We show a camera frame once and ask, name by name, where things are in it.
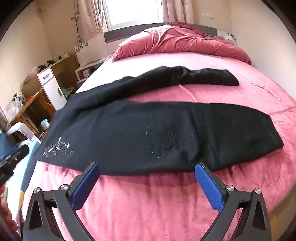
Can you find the white wall sockets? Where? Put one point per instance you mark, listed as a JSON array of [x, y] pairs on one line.
[[208, 15]]

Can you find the white chair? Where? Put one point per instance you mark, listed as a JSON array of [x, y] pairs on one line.
[[20, 131]]

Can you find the white cabinet door unit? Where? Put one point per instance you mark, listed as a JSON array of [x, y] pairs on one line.
[[53, 90]]

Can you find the pink duvet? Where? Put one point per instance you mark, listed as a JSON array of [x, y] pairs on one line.
[[185, 44]]

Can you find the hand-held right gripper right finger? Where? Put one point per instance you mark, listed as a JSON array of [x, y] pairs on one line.
[[209, 187]]

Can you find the window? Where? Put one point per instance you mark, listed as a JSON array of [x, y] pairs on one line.
[[134, 11]]

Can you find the wooden table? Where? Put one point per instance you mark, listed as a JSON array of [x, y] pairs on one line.
[[30, 104]]

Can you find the white bedside shelf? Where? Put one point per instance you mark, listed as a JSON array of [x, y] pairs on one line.
[[86, 69]]

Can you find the blue cloth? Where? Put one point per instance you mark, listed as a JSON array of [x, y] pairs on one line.
[[30, 150]]

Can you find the light blue cup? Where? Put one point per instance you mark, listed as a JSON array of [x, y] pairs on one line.
[[44, 124]]

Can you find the black pants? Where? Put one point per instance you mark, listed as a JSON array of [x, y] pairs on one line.
[[115, 129]]

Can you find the bed with pink sheet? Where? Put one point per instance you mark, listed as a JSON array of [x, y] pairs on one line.
[[231, 76]]

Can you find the grey headboard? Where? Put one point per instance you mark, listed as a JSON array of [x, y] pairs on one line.
[[111, 37]]

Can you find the wooden cabinet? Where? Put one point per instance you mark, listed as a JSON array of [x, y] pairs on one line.
[[67, 67]]

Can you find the white flower print board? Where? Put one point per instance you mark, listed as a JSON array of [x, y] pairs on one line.
[[92, 49]]

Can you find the clear plastic bag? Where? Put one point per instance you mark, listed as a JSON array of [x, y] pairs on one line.
[[13, 110]]

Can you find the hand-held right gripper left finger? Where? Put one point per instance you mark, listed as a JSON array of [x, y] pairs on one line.
[[84, 187]]

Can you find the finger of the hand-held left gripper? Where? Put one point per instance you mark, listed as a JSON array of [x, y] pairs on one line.
[[17, 155]]

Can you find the patterned beige curtain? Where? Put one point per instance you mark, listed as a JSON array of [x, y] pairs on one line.
[[90, 16], [178, 10]]

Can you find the person's pink fleece clothing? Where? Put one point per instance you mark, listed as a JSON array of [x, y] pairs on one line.
[[5, 208]]

